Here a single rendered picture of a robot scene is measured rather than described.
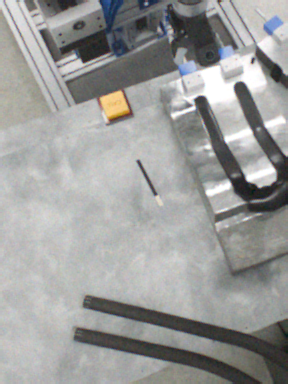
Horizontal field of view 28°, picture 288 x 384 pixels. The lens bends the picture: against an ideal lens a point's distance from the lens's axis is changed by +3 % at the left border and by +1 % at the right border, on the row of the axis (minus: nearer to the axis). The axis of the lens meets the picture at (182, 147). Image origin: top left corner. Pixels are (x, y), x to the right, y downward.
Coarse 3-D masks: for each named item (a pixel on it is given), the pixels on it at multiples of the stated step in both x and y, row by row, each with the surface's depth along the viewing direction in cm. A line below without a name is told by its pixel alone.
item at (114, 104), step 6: (108, 96) 153; (114, 96) 153; (120, 96) 153; (102, 102) 152; (108, 102) 152; (114, 102) 152; (120, 102) 152; (108, 108) 152; (114, 108) 152; (120, 108) 152; (126, 108) 152; (108, 114) 151; (114, 114) 151; (120, 114) 152
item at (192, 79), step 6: (192, 60) 149; (180, 66) 148; (186, 66) 148; (192, 66) 148; (180, 72) 148; (186, 72) 147; (192, 72) 147; (198, 72) 146; (186, 78) 145; (192, 78) 145; (198, 78) 145; (186, 84) 145; (192, 84) 145; (198, 84) 145; (204, 84) 146; (186, 90) 147; (192, 90) 147
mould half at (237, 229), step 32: (256, 64) 149; (192, 96) 147; (224, 96) 147; (256, 96) 147; (192, 128) 144; (224, 128) 144; (192, 160) 141; (256, 160) 137; (224, 192) 133; (224, 224) 138; (256, 224) 138; (224, 256) 141; (256, 256) 136
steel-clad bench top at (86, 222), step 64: (64, 128) 154; (128, 128) 154; (0, 192) 148; (64, 192) 148; (128, 192) 147; (192, 192) 147; (0, 256) 143; (64, 256) 142; (128, 256) 142; (192, 256) 142; (0, 320) 138; (64, 320) 137; (128, 320) 137; (256, 320) 137
